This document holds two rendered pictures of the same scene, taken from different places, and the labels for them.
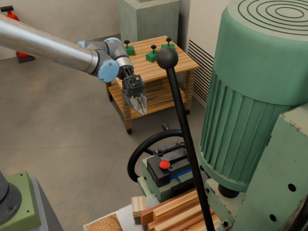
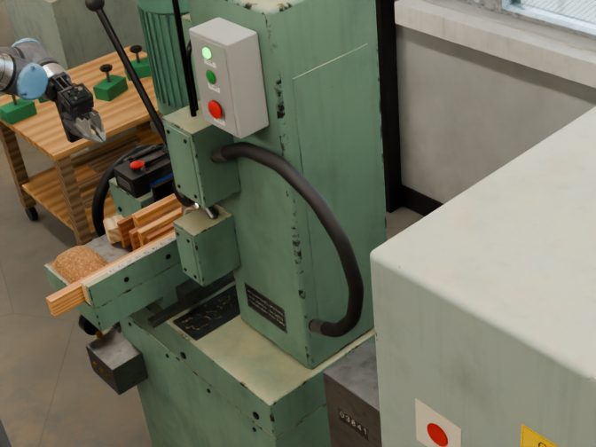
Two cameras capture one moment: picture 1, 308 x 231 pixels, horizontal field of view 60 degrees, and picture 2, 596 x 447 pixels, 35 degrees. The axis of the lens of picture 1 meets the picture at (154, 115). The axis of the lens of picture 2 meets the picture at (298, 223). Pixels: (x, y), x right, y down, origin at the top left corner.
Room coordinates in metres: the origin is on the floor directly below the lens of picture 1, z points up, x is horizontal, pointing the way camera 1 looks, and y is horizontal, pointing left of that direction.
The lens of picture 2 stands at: (-1.32, -0.03, 2.04)
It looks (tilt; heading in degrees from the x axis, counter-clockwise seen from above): 35 degrees down; 349
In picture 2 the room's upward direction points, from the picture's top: 7 degrees counter-clockwise
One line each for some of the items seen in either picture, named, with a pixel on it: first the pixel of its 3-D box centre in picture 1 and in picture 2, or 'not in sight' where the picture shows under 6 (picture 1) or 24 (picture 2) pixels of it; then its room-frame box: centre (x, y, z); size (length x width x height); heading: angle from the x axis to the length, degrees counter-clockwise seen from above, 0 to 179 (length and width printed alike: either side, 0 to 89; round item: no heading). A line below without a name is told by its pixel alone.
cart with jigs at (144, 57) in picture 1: (146, 79); (106, 144); (1.91, 0.06, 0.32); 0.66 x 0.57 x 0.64; 115
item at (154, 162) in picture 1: (168, 161); (145, 168); (0.51, -0.05, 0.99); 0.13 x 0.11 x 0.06; 117
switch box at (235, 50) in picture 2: not in sight; (229, 78); (0.01, -0.20, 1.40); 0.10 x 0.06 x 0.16; 27
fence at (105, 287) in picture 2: not in sight; (213, 229); (0.30, -0.16, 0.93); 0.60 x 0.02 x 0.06; 117
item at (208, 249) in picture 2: not in sight; (206, 244); (0.12, -0.12, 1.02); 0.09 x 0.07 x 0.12; 117
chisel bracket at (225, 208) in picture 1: (229, 206); not in sight; (0.34, -0.19, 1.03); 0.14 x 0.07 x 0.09; 27
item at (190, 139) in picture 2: not in sight; (200, 154); (0.10, -0.14, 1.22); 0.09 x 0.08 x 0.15; 27
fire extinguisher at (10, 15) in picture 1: (17, 34); not in sight; (2.80, 1.52, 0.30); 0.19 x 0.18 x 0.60; 27
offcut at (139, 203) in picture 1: (139, 206); (115, 229); (0.40, 0.04, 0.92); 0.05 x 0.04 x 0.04; 8
